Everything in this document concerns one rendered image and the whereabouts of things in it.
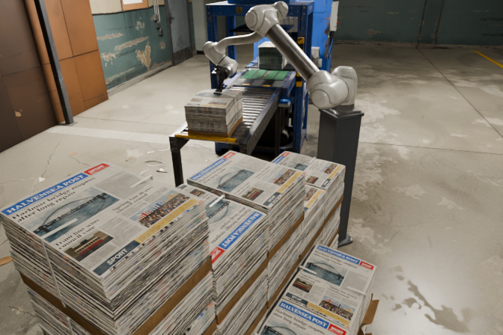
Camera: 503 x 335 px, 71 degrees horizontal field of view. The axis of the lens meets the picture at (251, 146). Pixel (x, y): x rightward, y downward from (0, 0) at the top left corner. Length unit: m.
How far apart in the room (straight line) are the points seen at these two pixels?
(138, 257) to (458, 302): 2.14
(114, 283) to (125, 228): 0.12
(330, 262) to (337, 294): 0.18
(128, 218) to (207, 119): 1.55
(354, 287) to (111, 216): 1.09
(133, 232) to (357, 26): 10.33
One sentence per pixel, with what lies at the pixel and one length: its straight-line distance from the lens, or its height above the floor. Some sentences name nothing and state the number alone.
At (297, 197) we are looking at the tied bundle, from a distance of 1.36.
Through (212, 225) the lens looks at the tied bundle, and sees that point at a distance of 1.12.
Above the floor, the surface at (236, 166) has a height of 1.07.
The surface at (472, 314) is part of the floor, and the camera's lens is 2.56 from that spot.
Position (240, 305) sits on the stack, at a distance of 1.21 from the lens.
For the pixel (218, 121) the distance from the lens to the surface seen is 2.26.
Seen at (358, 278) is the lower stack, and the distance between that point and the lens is 1.64.
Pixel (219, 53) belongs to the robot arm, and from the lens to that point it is 2.60.
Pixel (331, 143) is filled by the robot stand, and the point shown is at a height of 0.81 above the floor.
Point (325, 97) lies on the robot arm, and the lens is 1.94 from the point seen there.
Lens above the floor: 1.74
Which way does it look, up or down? 25 degrees down
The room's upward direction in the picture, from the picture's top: 1 degrees counter-clockwise
